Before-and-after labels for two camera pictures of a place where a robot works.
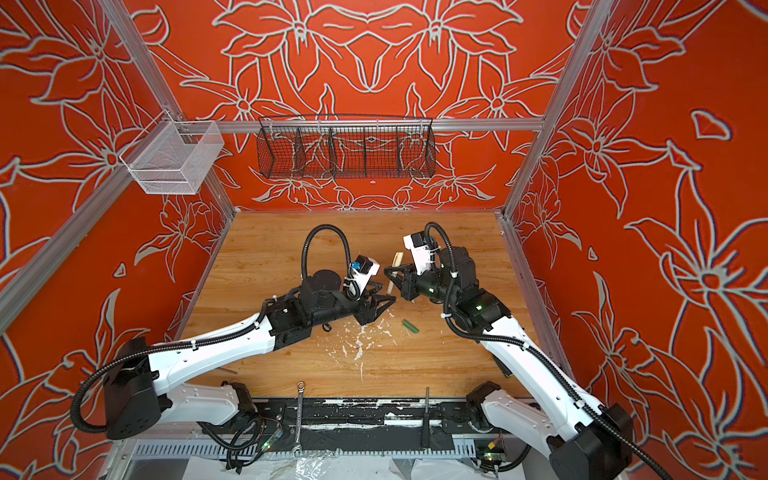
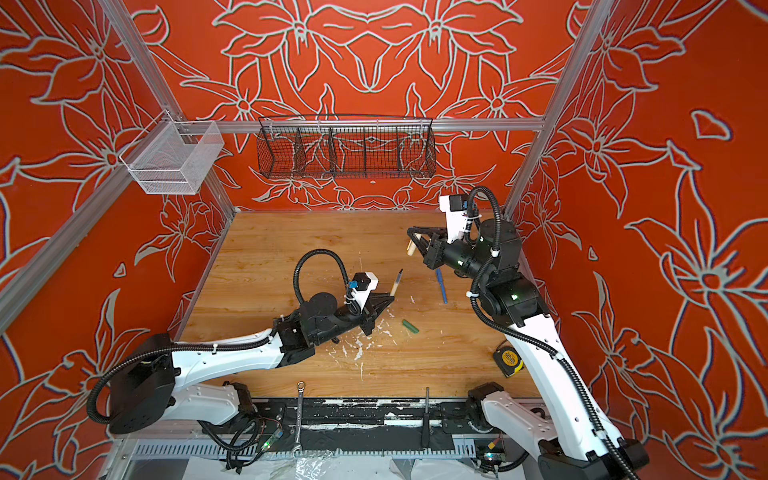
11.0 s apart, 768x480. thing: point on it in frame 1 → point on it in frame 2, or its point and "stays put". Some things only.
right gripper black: (409, 287) → (437, 248)
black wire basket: (345, 146) stays put
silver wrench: (300, 387) stays put
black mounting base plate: (368, 420) stays put
